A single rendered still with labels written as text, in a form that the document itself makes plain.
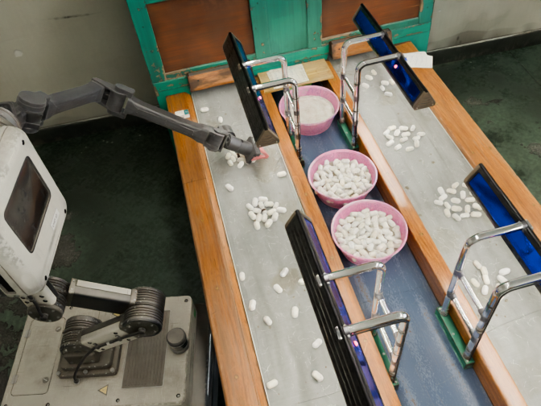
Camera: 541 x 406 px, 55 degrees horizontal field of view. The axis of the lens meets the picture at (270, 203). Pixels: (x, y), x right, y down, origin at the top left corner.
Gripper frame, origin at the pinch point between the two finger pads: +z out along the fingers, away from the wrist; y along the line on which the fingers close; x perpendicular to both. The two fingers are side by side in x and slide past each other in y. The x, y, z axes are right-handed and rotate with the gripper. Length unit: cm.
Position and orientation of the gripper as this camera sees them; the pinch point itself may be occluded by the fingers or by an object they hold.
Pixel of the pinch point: (266, 155)
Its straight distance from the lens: 213.0
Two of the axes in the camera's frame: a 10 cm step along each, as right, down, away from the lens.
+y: -2.5, -7.3, 6.4
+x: -5.7, 6.4, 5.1
